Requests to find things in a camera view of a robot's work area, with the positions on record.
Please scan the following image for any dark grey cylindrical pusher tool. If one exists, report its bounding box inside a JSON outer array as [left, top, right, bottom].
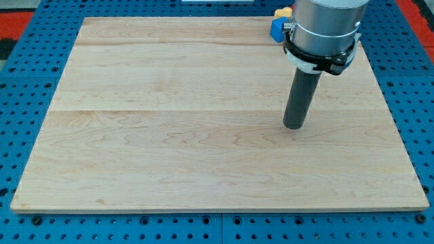
[[283, 68, 321, 129]]

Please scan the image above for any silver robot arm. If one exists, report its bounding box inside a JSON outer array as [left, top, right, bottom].
[[291, 0, 368, 56]]

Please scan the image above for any black and white mounting clamp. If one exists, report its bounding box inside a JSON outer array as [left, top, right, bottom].
[[282, 20, 361, 75]]

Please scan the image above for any yellow block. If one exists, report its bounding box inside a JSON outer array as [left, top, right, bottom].
[[274, 7, 293, 18]]

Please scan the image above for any light wooden board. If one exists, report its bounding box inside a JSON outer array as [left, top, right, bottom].
[[10, 17, 429, 214]]

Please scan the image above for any blue triangle block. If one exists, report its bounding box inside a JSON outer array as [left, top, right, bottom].
[[270, 17, 290, 43]]

